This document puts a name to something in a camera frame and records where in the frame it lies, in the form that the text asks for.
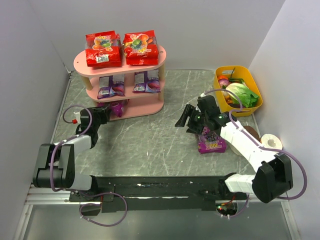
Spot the purple grape candy bag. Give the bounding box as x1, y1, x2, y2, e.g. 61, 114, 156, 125
97, 99, 129, 118
195, 127, 227, 154

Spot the purple Fox's berries bag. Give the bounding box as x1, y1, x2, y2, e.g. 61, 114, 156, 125
97, 74, 125, 100
132, 69, 161, 94

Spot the red fruit candy bag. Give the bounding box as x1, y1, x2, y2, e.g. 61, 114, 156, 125
122, 30, 159, 66
85, 30, 123, 68

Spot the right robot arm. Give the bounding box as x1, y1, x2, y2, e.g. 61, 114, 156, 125
175, 95, 293, 203

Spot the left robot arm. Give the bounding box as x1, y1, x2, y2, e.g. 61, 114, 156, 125
32, 104, 112, 192

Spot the pink three-tier shelf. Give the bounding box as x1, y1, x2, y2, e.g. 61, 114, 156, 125
73, 45, 166, 119

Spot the yellow plastic basket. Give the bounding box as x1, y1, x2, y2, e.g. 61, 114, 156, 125
213, 65, 263, 117

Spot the red toy vegetable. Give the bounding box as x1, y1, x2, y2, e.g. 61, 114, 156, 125
217, 75, 230, 89

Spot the green toy cabbage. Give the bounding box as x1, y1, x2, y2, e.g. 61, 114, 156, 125
226, 82, 259, 108

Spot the brown round object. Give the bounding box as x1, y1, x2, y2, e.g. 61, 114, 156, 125
244, 125, 260, 141

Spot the white tape roll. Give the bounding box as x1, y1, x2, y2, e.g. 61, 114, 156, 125
260, 133, 283, 150

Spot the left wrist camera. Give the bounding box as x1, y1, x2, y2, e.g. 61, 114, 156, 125
71, 111, 81, 124

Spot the black base frame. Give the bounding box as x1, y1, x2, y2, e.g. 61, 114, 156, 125
69, 176, 247, 213

